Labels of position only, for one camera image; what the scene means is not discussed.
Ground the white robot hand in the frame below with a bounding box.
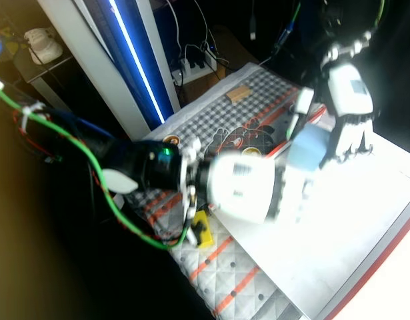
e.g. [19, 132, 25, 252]
[286, 61, 375, 169]
[204, 149, 317, 226]

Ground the white post with blue light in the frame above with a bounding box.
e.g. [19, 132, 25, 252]
[37, 0, 182, 140]

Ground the grey quilt with bear print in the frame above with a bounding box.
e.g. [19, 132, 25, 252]
[123, 63, 329, 320]

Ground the white power strip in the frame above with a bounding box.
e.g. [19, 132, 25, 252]
[171, 49, 218, 85]

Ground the yellow rectangular block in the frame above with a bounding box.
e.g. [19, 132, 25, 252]
[191, 209, 215, 248]

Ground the wooden rectangular block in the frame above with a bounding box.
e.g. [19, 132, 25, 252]
[225, 85, 252, 103]

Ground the blue foam cube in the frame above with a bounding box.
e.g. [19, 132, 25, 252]
[289, 123, 332, 173]

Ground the white tray with red rim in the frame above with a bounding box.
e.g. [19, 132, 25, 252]
[209, 103, 410, 320]

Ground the white shoe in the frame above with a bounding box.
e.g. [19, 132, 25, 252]
[23, 27, 64, 65]

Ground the grey shelf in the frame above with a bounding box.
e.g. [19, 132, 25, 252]
[14, 49, 75, 114]

